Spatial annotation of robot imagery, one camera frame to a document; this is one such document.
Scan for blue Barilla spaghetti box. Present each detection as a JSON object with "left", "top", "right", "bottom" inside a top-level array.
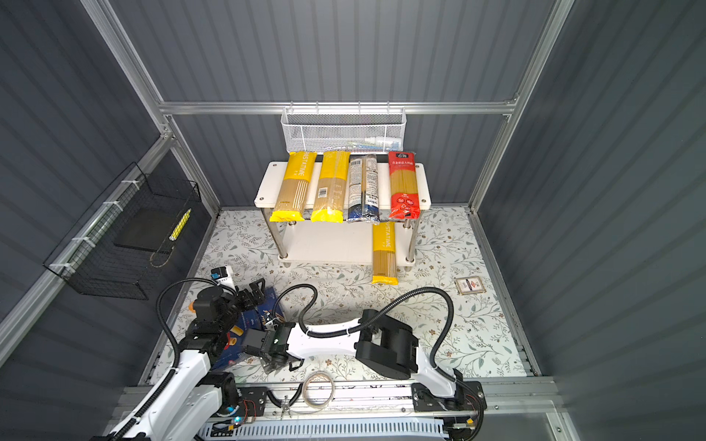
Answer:
[{"left": 257, "top": 287, "right": 286, "bottom": 331}]

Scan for white wire wall basket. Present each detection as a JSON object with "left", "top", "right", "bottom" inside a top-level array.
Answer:
[{"left": 281, "top": 108, "right": 407, "bottom": 154}]

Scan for red spaghetti bag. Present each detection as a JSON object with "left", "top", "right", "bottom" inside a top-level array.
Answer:
[{"left": 388, "top": 152, "right": 421, "bottom": 221}]

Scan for black wire side basket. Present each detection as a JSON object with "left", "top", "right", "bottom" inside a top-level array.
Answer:
[{"left": 44, "top": 169, "right": 209, "bottom": 301}]

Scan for blue Barilla pasta box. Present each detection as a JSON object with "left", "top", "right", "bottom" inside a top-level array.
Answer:
[{"left": 211, "top": 307, "right": 268, "bottom": 371}]

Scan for coiled white cable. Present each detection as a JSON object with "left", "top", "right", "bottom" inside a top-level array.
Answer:
[{"left": 302, "top": 370, "right": 336, "bottom": 410}]

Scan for small framed card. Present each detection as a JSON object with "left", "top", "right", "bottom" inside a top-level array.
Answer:
[{"left": 455, "top": 276, "right": 486, "bottom": 295}]

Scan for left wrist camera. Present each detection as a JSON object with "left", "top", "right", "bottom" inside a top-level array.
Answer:
[{"left": 211, "top": 266, "right": 235, "bottom": 288}]

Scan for clear blue spaghetti bag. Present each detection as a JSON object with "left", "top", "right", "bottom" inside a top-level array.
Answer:
[{"left": 347, "top": 154, "right": 380, "bottom": 224}]

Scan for white two-tier shelf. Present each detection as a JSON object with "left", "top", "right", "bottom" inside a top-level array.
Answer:
[{"left": 254, "top": 162, "right": 431, "bottom": 268}]

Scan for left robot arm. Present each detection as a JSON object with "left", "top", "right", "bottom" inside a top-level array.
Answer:
[{"left": 93, "top": 277, "right": 266, "bottom": 440}]

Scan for black pliers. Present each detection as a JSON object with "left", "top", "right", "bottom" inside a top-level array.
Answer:
[{"left": 267, "top": 383, "right": 303, "bottom": 420}]

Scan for floral table mat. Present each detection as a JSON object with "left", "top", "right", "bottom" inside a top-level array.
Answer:
[{"left": 196, "top": 206, "right": 528, "bottom": 383}]

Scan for yellow Pastatime bag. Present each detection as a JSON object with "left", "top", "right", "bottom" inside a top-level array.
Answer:
[
  {"left": 371, "top": 222, "right": 398, "bottom": 286},
  {"left": 311, "top": 151, "right": 350, "bottom": 223},
  {"left": 270, "top": 152, "right": 317, "bottom": 222}
]

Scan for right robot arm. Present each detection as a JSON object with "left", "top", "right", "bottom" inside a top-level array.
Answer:
[{"left": 242, "top": 287, "right": 487, "bottom": 415}]

